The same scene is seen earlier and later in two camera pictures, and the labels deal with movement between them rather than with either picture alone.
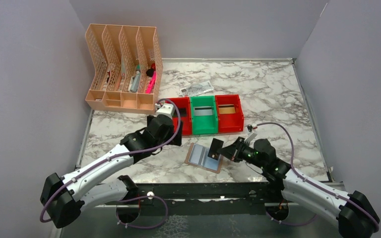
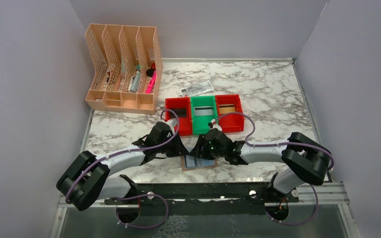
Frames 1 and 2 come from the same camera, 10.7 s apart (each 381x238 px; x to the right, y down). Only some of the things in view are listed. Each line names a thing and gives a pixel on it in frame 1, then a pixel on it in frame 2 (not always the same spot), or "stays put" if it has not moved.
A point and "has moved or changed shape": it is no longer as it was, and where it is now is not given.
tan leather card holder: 197,156 has moved or changed shape
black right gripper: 235,151 to 202,148
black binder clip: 150,72 stays put
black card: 182,111 stays put
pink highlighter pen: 152,83 stays put
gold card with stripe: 226,108 stays put
